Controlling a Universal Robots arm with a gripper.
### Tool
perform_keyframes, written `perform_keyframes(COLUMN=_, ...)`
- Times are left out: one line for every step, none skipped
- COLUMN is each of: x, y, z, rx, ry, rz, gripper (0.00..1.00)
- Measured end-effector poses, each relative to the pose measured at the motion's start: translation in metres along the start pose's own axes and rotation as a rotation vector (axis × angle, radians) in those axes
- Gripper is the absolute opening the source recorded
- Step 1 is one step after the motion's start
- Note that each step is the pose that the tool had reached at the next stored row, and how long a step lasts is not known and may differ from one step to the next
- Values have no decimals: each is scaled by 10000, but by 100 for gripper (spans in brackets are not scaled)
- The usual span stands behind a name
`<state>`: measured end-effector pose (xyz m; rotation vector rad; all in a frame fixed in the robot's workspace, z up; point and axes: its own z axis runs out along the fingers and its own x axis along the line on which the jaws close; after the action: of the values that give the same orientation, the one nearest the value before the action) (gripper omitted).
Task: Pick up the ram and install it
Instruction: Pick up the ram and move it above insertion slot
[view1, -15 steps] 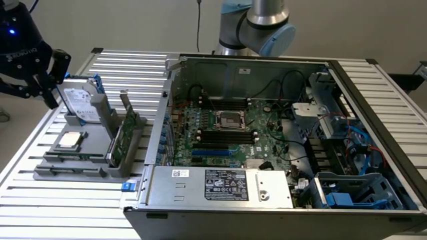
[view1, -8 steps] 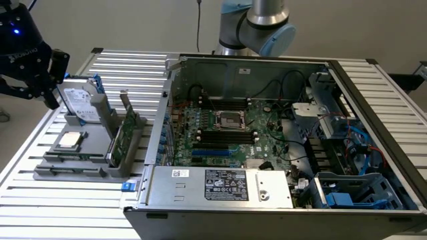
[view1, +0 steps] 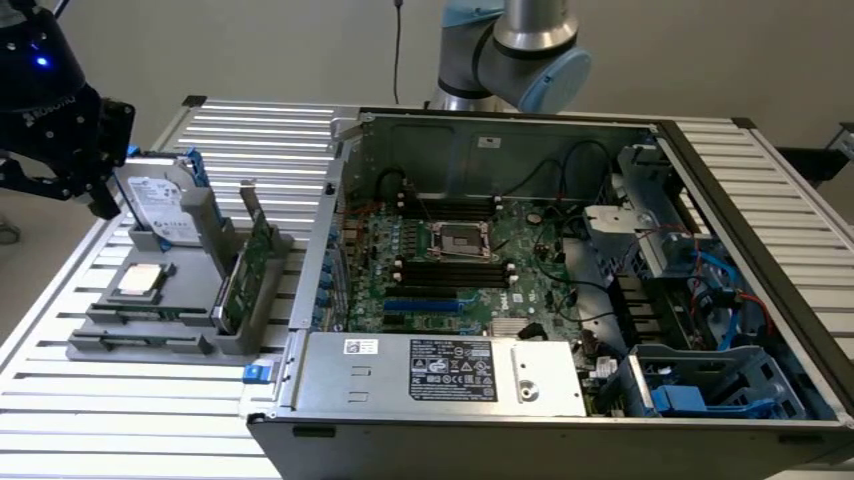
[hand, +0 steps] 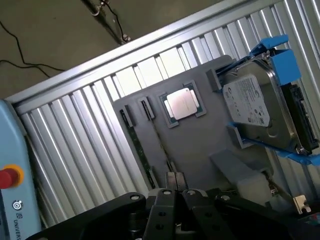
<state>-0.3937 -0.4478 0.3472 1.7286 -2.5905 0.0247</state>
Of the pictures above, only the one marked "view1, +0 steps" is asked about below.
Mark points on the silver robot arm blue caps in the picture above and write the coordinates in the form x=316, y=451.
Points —
x=527, y=45

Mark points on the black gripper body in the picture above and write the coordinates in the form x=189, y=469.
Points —
x=53, y=115

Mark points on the silver power supply unit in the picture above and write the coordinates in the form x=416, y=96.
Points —
x=434, y=375

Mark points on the CPU socket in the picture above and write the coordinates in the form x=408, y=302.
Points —
x=462, y=241

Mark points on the blue disk carrier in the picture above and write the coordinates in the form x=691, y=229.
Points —
x=193, y=167

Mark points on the black RAM slot bank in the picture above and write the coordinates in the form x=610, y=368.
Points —
x=450, y=205
x=454, y=274

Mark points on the blue case latch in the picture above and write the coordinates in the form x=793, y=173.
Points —
x=258, y=373

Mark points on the black expansion slot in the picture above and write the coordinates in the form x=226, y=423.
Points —
x=420, y=292

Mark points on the blue expansion slot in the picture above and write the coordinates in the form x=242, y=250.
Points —
x=420, y=304

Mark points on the green motherboard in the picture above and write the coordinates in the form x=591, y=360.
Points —
x=467, y=300

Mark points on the open black PC case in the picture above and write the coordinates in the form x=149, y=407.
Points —
x=534, y=440

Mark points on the green graphics card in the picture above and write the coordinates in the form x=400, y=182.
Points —
x=248, y=280

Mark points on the grey parts rack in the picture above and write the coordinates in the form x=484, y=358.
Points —
x=187, y=280

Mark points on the silver CPU chip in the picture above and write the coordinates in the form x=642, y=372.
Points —
x=140, y=282

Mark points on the silver hard disk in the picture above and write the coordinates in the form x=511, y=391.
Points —
x=156, y=205

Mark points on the silver chipset heat sink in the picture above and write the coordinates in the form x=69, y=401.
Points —
x=511, y=328

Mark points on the green RAM stick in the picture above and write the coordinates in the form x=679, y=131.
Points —
x=153, y=314

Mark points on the grey metal drive cage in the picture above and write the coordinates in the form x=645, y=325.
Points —
x=641, y=225

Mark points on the black bracket beside table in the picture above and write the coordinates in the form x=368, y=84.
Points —
x=810, y=162

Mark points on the grey blue disk bay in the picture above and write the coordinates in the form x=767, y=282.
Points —
x=707, y=380

